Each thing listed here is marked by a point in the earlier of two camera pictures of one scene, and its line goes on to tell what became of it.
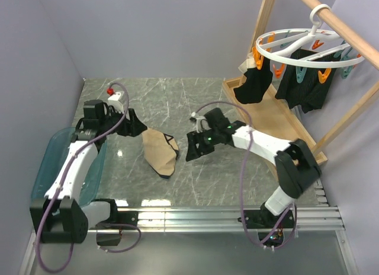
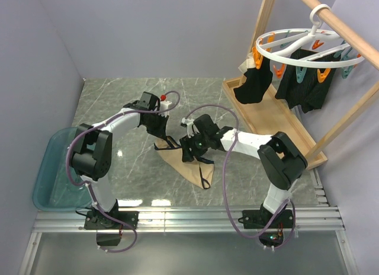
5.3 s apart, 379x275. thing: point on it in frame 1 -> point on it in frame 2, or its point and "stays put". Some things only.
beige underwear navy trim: x=160 y=151 -> x=199 y=170
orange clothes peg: x=258 y=58 stays put
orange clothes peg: x=278 y=72 stays put
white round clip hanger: x=302 y=48 stays put
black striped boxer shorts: x=310 y=94 stays put
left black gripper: x=132 y=127 -> x=161 y=131
